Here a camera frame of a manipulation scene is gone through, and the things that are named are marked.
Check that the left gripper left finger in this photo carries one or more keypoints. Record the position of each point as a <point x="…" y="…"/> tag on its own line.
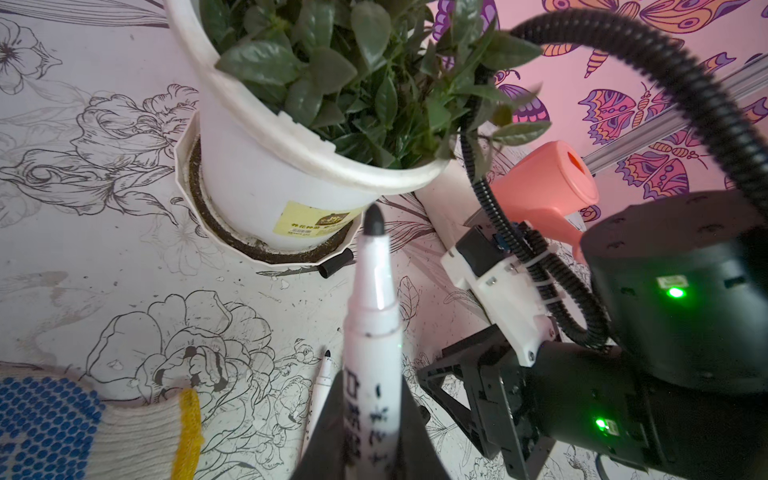
<point x="325" y="458"/>

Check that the thin white pen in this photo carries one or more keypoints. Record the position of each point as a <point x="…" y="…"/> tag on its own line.
<point x="319" y="393"/>

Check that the blue dotted knit glove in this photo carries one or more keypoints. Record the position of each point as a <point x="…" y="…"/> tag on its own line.
<point x="53" y="427"/>

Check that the white whiteboard marker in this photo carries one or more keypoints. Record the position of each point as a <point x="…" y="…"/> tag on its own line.
<point x="372" y="365"/>

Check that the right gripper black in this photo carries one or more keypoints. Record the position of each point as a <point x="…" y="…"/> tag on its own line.
<point x="587" y="398"/>

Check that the potted green plant white pot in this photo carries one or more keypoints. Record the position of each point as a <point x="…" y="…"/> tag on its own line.
<point x="313" y="110"/>

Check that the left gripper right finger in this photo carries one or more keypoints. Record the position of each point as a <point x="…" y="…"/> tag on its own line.
<point x="416" y="458"/>

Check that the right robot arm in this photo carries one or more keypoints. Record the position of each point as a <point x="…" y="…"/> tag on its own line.
<point x="683" y="283"/>

